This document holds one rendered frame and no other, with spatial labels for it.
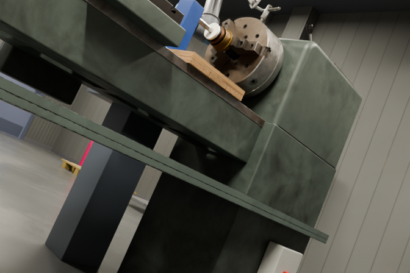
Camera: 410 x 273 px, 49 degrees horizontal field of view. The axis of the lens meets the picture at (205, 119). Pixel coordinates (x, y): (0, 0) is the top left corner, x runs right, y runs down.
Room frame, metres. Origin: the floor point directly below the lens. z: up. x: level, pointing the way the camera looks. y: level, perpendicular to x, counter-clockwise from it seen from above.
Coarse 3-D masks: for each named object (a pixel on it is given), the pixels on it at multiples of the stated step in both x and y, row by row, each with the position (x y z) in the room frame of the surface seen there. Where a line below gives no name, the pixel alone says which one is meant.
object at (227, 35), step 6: (222, 30) 1.63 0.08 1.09; (228, 30) 1.68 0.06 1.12; (222, 36) 1.64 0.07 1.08; (228, 36) 1.65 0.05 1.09; (210, 42) 1.66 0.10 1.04; (216, 42) 1.65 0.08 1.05; (222, 42) 1.65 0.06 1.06; (228, 42) 1.66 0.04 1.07; (216, 48) 1.69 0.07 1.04; (222, 48) 1.68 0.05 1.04; (228, 48) 1.70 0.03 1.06
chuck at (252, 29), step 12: (240, 24) 1.77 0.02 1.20; (252, 24) 1.73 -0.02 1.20; (264, 24) 1.69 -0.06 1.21; (240, 36) 1.75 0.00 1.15; (252, 36) 1.71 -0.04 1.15; (264, 36) 1.67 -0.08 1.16; (276, 48) 1.70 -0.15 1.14; (240, 60) 1.72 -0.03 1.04; (252, 60) 1.68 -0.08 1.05; (264, 60) 1.66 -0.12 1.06; (276, 60) 1.70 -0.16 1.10; (228, 72) 1.74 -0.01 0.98; (240, 72) 1.70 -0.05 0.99; (252, 72) 1.66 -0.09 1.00; (264, 72) 1.69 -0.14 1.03; (240, 84) 1.71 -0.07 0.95
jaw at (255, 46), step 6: (234, 42) 1.66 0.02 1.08; (240, 42) 1.66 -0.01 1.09; (246, 42) 1.66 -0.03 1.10; (252, 42) 1.65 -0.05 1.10; (258, 42) 1.64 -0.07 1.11; (234, 48) 1.68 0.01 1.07; (240, 48) 1.66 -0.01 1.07; (246, 48) 1.66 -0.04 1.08; (252, 48) 1.64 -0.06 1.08; (258, 48) 1.64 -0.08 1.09; (264, 48) 1.65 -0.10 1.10; (240, 54) 1.72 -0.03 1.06; (246, 54) 1.70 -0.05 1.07; (252, 54) 1.68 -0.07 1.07; (258, 54) 1.66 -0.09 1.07; (264, 54) 1.65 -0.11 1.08
